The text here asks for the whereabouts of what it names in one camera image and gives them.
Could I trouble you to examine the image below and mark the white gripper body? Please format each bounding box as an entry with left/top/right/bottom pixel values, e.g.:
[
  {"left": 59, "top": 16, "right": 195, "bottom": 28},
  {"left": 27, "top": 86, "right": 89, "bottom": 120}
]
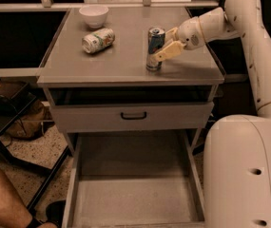
[{"left": 177, "top": 17, "right": 205, "bottom": 50}]

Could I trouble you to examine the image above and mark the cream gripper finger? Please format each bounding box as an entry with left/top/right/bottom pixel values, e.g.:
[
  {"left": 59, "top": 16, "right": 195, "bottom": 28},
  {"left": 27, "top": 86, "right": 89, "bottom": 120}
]
[
  {"left": 165, "top": 28, "right": 178, "bottom": 42},
  {"left": 150, "top": 41, "right": 185, "bottom": 62}
]

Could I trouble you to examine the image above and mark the blue silver redbull can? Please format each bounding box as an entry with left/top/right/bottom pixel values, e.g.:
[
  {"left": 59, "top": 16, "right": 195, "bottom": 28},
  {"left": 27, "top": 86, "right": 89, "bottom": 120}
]
[{"left": 146, "top": 27, "right": 165, "bottom": 71}]

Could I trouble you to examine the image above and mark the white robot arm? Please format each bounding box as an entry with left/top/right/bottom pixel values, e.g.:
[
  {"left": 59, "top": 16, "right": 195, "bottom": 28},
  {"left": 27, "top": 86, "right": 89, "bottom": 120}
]
[{"left": 151, "top": 0, "right": 271, "bottom": 228}]

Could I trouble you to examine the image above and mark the lying green white can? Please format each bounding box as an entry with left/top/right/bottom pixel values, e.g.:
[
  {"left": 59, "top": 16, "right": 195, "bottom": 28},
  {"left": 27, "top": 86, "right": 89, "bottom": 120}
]
[{"left": 82, "top": 28, "right": 115, "bottom": 54}]

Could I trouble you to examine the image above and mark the closed top drawer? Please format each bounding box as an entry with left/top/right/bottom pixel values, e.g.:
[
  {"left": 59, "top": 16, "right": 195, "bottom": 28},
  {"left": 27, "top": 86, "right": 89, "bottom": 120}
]
[{"left": 51, "top": 102, "right": 213, "bottom": 133}]

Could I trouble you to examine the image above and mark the grey drawer cabinet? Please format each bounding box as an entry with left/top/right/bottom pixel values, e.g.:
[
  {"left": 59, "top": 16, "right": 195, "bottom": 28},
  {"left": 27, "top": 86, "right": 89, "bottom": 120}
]
[{"left": 36, "top": 6, "right": 225, "bottom": 228}]

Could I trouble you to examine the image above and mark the open grey middle drawer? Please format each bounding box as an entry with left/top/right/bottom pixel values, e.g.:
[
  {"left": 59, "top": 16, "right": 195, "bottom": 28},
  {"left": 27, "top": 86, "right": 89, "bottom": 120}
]
[{"left": 62, "top": 130, "right": 204, "bottom": 228}]

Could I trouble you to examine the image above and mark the black office chair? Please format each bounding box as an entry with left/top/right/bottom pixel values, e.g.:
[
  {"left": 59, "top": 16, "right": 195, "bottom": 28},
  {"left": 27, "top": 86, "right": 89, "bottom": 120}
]
[{"left": 188, "top": 0, "right": 271, "bottom": 157}]

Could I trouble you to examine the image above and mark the white bowl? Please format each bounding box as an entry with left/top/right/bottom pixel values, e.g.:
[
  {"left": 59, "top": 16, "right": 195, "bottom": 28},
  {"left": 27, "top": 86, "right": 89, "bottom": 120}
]
[{"left": 79, "top": 5, "right": 109, "bottom": 29}]

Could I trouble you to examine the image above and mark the brown bag on floor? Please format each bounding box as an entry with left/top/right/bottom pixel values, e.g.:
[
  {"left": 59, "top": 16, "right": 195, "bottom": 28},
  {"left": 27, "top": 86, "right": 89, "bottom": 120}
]
[{"left": 6, "top": 100, "right": 54, "bottom": 140}]

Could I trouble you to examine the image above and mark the black side table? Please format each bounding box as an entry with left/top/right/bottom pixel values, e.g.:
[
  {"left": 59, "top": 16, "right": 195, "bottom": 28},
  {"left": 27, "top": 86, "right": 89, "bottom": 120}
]
[{"left": 0, "top": 84, "right": 70, "bottom": 214}]

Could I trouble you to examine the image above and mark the black shoe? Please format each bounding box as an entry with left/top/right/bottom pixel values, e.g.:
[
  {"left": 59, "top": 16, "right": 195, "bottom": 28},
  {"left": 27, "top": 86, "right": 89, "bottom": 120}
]
[{"left": 46, "top": 200, "right": 66, "bottom": 228}]

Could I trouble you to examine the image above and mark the black drawer handle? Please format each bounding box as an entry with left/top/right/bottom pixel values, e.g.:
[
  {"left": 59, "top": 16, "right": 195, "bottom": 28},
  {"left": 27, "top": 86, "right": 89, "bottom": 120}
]
[{"left": 120, "top": 112, "right": 147, "bottom": 121}]

